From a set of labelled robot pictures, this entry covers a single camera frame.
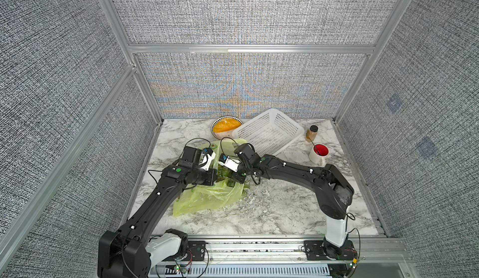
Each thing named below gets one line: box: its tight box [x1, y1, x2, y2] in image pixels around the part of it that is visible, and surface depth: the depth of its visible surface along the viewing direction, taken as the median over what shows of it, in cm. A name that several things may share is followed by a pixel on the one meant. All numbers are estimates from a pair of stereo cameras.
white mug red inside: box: [308, 142, 330, 167], surface depth 99 cm
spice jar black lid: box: [305, 124, 319, 143], surface depth 105 cm
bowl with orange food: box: [210, 115, 244, 140], surface depth 112 cm
